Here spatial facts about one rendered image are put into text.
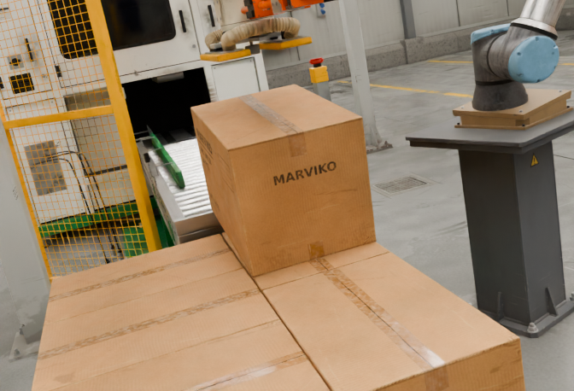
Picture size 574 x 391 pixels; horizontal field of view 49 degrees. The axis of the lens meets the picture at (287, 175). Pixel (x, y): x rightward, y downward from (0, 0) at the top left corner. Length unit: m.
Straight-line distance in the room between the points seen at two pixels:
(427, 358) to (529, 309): 1.17
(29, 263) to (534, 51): 2.29
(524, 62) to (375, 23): 10.19
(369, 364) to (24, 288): 2.12
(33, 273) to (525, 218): 2.13
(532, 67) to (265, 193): 0.92
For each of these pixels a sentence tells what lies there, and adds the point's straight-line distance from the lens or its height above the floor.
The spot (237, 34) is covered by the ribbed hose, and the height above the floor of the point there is 1.23.
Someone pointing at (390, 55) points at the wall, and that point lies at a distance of 12.20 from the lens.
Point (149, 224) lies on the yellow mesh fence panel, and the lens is 3.16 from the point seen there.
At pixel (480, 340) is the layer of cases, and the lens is 1.40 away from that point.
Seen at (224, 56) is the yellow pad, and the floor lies 1.17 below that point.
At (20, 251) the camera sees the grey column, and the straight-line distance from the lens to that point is 3.14.
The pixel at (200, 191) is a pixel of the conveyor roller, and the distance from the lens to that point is 3.05.
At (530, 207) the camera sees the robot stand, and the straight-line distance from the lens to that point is 2.40.
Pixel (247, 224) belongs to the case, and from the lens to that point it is 1.81.
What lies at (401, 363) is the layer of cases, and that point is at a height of 0.54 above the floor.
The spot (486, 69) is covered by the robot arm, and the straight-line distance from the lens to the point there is 2.29.
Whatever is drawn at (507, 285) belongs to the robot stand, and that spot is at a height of 0.16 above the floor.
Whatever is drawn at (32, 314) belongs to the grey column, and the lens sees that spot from 3.24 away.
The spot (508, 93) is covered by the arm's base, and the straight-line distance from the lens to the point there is 2.32.
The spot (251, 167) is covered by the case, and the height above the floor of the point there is 0.87.
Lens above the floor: 1.25
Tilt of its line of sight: 14 degrees down
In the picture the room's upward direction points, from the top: 11 degrees counter-clockwise
